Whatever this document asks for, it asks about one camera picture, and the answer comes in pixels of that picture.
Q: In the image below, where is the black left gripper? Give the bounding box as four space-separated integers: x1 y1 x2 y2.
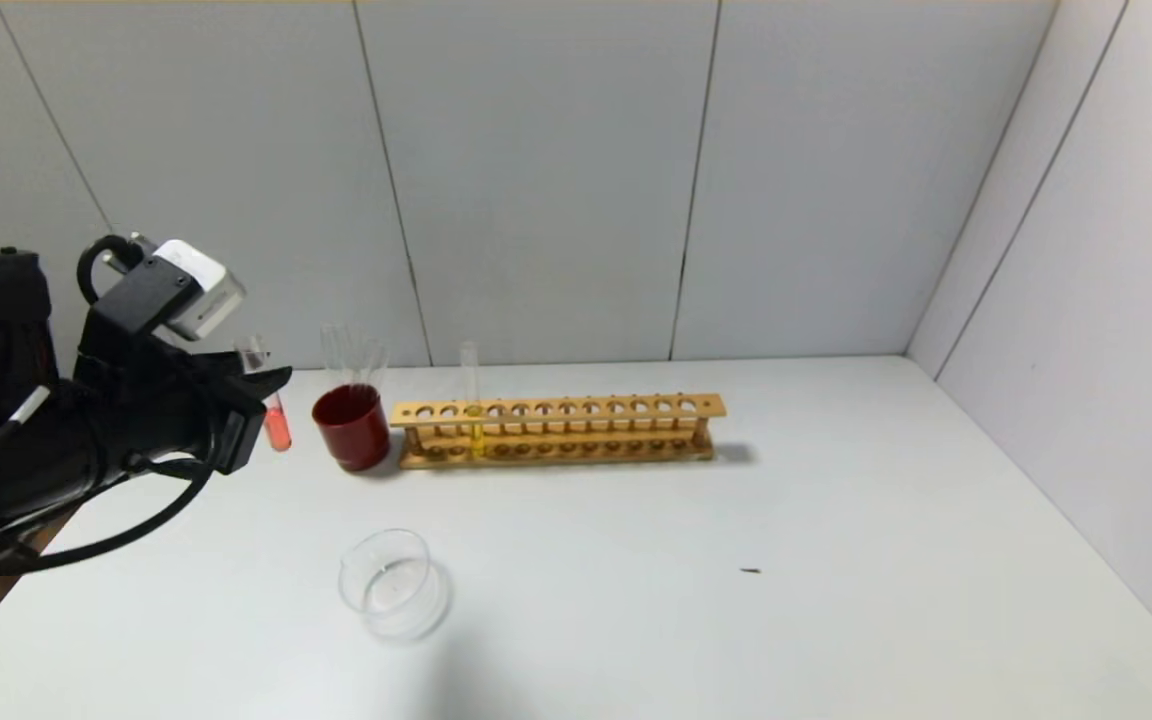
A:
76 332 293 482

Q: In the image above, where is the test tube with red pigment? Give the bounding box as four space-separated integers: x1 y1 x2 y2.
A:
236 336 293 453

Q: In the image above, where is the test tube with yellow pigment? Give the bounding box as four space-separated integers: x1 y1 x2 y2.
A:
461 341 486 460

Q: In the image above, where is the wooden test tube rack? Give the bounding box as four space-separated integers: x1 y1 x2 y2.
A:
391 393 727 470

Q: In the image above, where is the dark red cylindrical cup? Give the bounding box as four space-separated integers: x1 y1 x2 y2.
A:
313 384 393 473

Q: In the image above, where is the clear glass beaker dish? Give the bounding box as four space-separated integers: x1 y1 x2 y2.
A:
339 528 434 638

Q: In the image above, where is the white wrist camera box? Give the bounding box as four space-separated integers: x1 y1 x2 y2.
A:
151 238 247 342

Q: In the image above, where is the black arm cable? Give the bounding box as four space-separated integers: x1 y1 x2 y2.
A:
0 235 219 583

